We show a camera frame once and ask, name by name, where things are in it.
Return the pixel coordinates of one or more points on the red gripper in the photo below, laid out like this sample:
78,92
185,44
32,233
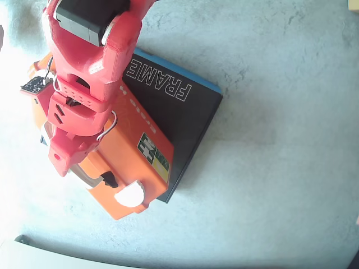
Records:
65,155

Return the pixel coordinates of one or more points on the red robot arm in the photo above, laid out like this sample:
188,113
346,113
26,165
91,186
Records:
81,59

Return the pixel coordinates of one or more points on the orange first aid box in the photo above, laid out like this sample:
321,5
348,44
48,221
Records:
126,145

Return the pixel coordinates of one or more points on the white round box latch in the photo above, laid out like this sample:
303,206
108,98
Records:
129,194

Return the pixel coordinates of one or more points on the black FRAME box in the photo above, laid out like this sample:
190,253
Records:
179,120

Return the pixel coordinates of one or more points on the beige object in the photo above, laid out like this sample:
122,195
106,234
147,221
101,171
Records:
354,4

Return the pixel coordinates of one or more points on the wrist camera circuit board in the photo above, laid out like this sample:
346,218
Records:
33,84

